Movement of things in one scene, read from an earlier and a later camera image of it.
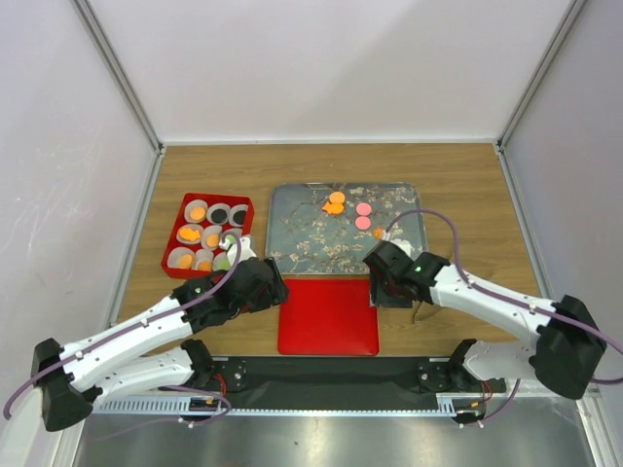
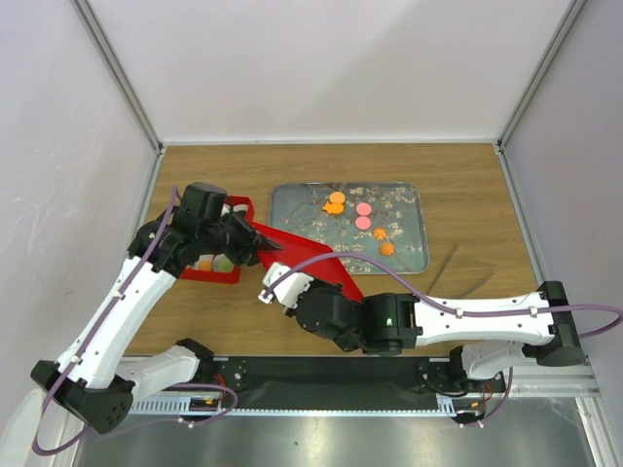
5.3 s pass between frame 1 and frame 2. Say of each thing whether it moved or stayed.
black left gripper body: moved
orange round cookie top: stayed
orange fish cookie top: stayed
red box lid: moved
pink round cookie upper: stayed
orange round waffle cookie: moved
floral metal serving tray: stayed
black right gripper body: moved
